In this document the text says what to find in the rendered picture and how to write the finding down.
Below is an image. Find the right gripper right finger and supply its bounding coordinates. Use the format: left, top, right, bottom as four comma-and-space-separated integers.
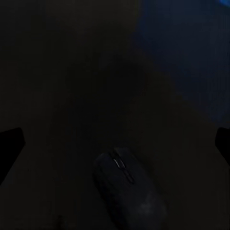
215, 127, 230, 166

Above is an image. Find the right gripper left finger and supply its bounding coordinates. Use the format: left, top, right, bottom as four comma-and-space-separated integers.
0, 127, 25, 185

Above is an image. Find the mouse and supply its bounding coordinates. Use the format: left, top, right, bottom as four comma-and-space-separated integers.
93, 147, 166, 230

